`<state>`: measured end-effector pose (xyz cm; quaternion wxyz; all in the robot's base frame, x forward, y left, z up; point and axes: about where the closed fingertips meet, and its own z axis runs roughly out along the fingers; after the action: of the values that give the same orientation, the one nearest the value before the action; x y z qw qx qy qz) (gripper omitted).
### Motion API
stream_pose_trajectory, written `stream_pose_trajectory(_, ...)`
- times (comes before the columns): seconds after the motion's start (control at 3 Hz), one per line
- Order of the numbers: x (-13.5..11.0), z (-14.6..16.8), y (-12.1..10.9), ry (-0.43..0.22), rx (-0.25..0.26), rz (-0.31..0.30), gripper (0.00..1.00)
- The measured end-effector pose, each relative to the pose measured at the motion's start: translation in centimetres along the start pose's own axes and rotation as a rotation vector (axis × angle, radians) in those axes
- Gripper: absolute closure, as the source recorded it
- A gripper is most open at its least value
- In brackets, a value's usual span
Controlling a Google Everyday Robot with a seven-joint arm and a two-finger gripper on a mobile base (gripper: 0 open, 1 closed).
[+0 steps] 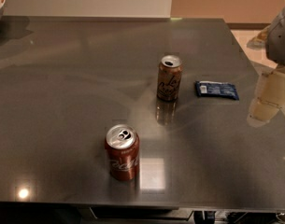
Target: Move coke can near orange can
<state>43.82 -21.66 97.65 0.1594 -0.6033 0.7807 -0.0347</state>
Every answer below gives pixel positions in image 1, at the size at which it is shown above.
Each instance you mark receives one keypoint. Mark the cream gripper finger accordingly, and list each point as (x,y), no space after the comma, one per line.
(263,112)
(272,90)

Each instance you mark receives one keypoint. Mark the red coke can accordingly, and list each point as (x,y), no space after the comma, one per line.
(122,145)

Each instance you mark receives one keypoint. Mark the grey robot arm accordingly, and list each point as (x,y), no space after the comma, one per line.
(275,51)

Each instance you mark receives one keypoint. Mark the orange soda can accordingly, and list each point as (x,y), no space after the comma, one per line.
(169,77)

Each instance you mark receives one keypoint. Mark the blue snack packet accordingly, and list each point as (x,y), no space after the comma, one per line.
(216,89)

